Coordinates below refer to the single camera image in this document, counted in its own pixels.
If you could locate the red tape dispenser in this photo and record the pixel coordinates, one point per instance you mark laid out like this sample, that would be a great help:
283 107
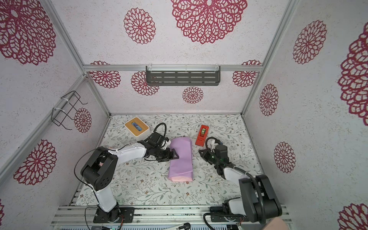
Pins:
202 136

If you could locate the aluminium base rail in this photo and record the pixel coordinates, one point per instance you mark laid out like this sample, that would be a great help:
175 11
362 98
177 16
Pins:
83 216

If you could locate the white box with wooden lid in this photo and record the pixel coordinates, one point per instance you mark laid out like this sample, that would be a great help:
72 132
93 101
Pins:
138 135

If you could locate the black knob handle front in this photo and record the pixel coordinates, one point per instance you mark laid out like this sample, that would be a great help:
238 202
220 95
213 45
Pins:
185 226

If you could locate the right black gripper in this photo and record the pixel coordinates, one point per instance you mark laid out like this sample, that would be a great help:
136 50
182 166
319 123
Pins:
208 155

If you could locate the grey slotted wall shelf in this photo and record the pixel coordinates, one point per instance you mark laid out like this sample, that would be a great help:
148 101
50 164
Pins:
183 76

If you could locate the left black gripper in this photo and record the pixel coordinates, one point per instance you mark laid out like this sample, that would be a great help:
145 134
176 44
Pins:
168 157

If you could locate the black wire wall rack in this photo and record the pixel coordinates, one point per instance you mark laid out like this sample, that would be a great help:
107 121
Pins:
60 113

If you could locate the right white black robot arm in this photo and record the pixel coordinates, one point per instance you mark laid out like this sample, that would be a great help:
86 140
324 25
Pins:
258 201

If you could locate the pink object bottom right corner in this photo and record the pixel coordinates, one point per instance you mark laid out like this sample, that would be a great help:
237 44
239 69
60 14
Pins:
276 224

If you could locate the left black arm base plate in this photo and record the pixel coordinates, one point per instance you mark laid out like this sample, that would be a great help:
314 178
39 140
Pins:
116 215

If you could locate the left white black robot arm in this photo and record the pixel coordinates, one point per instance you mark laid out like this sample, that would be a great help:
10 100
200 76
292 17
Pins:
99 169

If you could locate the pink wrapping paper sheet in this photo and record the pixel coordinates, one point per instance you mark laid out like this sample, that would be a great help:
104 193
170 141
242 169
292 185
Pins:
181 170

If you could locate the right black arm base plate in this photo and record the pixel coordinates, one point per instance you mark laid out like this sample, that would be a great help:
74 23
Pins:
219 215

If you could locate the blue item on wooden lid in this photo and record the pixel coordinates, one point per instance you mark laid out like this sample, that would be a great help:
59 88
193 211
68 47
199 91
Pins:
136 126

